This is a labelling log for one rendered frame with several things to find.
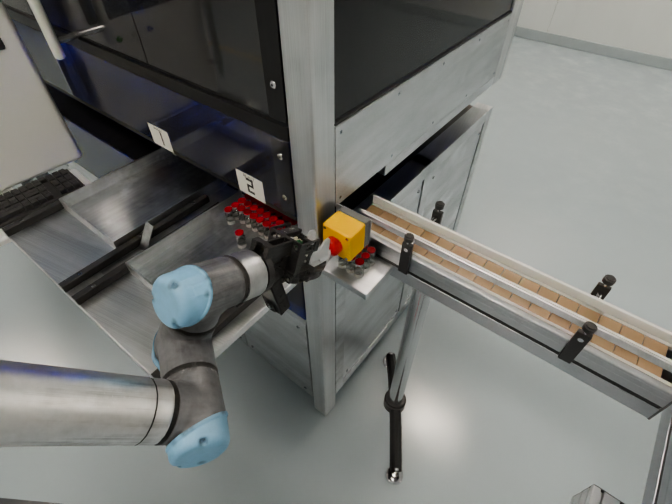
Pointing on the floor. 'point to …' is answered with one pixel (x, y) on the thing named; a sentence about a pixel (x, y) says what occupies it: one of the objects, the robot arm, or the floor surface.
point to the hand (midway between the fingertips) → (323, 254)
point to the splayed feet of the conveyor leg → (394, 425)
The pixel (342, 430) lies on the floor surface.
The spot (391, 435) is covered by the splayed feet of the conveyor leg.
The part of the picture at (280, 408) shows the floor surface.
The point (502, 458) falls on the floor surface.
